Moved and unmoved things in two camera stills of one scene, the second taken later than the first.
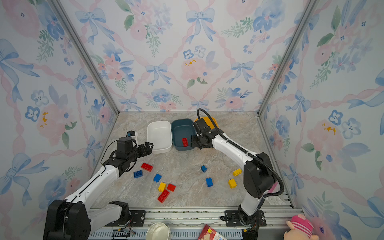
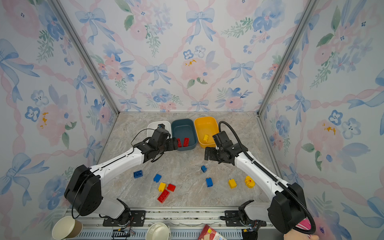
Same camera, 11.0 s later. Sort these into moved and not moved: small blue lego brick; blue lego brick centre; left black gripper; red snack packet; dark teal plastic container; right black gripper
Moved: left black gripper; right black gripper
Not moved: small blue lego brick; blue lego brick centre; dark teal plastic container; red snack packet
